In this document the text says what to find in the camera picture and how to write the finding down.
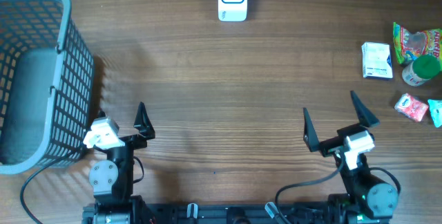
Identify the Haribo worms candy bag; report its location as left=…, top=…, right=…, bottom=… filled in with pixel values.
left=392, top=22, right=441, bottom=65

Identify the mint green tissue pack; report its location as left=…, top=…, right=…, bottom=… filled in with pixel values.
left=427, top=100, right=442, bottom=128

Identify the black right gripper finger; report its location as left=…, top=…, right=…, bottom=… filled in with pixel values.
left=350, top=91, right=380, bottom=128
left=303, top=108, right=320, bottom=152

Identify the grey plastic shopping basket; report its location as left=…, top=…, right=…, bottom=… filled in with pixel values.
left=1, top=0, right=95, bottom=175

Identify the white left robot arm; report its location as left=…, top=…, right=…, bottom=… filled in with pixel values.
left=81, top=102, right=157, bottom=224

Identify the green lid spice jar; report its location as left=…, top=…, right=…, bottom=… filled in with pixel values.
left=402, top=55, right=441, bottom=86

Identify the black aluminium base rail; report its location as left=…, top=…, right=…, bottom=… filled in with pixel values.
left=81, top=202, right=390, bottom=224

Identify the white cardboard box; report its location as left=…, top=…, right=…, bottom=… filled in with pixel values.
left=361, top=42, right=393, bottom=80

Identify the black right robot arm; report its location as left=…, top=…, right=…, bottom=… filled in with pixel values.
left=303, top=91, right=401, bottom=223

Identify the red white tissue pack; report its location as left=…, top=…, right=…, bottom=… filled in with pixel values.
left=394, top=93, right=429, bottom=122

